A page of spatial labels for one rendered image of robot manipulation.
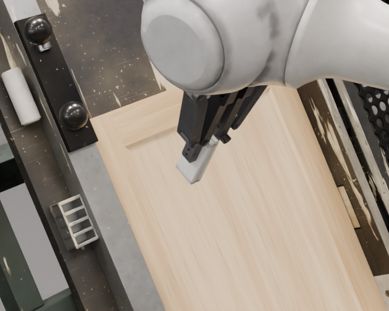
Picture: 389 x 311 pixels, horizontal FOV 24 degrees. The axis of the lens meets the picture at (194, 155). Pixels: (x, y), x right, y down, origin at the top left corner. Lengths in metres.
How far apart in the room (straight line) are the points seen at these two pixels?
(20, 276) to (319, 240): 0.53
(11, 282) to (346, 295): 0.59
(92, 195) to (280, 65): 0.70
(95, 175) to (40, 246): 2.22
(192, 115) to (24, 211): 2.87
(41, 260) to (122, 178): 2.11
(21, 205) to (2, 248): 2.47
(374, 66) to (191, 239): 0.81
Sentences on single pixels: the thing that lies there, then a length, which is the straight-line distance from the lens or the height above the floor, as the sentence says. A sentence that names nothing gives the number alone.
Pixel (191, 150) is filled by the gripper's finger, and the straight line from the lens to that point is 0.97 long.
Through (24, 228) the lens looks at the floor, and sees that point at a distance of 3.64.
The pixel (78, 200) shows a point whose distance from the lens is 1.30.
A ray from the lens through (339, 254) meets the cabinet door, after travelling 1.59.
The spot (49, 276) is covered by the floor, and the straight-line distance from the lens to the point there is 3.35.
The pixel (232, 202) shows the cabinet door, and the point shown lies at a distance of 1.46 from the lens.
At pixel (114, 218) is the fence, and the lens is 1.31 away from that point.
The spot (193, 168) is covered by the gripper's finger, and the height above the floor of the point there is 1.46.
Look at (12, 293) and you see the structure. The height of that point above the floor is 1.16.
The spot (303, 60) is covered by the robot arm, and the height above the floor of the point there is 1.71.
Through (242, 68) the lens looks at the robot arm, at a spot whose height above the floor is 1.71.
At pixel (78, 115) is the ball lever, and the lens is 1.17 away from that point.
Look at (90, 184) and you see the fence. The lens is 1.30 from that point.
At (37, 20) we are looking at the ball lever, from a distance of 1.19.
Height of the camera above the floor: 1.94
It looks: 28 degrees down
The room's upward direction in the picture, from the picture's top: straight up
